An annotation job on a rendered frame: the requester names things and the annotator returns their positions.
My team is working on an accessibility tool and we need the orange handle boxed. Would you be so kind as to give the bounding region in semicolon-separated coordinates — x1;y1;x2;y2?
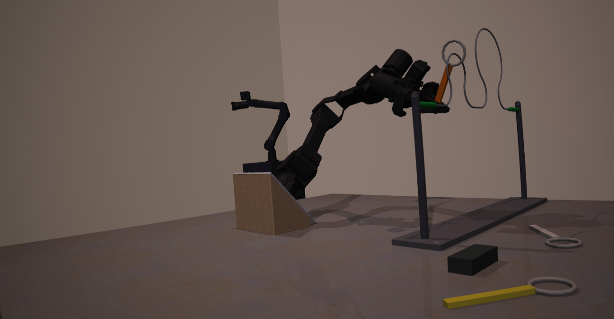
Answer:
435;39;466;104

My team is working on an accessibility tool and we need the yellow handle with grey loop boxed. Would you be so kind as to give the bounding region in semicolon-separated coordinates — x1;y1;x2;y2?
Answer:
443;277;578;309

